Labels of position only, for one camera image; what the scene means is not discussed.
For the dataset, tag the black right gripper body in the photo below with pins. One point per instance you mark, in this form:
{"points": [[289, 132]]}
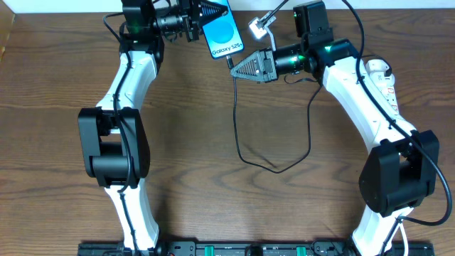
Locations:
{"points": [[267, 65]]}

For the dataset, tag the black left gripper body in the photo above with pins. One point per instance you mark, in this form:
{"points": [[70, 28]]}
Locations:
{"points": [[194, 20]]}

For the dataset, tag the blue Galaxy smartphone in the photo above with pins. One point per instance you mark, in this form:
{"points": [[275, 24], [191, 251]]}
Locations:
{"points": [[222, 35]]}

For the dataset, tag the white power strip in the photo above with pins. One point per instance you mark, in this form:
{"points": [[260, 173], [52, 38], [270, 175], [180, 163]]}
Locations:
{"points": [[390, 96]]}

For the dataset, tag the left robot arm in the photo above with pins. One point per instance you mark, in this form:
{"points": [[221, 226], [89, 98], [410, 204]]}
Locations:
{"points": [[115, 149]]}

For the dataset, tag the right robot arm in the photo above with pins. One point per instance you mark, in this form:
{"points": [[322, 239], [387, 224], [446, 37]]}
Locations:
{"points": [[401, 169]]}

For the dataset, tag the white USB charger plug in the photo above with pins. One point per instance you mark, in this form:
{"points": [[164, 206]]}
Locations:
{"points": [[377, 68]]}

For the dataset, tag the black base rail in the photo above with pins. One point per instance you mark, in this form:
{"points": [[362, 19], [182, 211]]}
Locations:
{"points": [[191, 248]]}

